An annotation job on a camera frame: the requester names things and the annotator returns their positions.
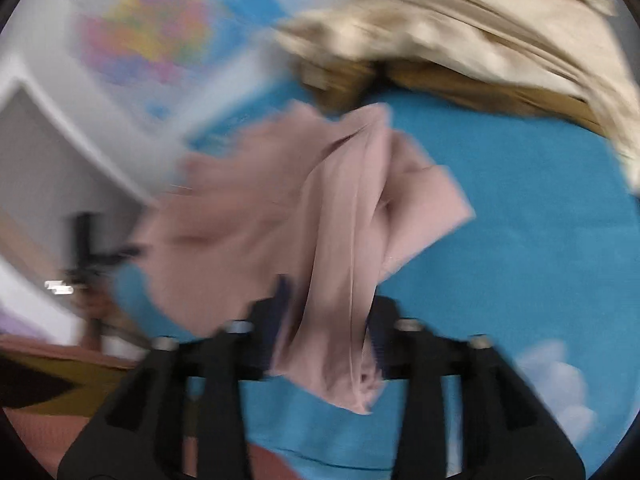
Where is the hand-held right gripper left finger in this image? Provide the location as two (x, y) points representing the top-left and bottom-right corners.
(56, 275), (293, 480)

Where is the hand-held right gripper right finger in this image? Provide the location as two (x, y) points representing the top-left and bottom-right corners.
(367, 296), (586, 480)

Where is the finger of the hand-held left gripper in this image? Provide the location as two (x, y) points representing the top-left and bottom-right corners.
(94, 244), (142, 267)

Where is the pink collared shirt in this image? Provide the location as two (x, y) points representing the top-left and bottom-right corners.
(131, 102), (477, 416)

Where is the beige clothes pile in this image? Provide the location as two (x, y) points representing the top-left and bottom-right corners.
(272, 0), (640, 193)

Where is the yellow and black clothing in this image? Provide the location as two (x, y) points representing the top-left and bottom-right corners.
(0, 347), (143, 418)

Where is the blue floral bed sheet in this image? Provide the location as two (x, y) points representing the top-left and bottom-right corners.
(112, 72), (640, 480)

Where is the tan brown garment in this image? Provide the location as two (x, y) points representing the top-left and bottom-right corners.
(300, 57), (608, 136)

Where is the colourful wall map poster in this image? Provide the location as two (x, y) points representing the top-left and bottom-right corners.
(70, 0), (351, 131)

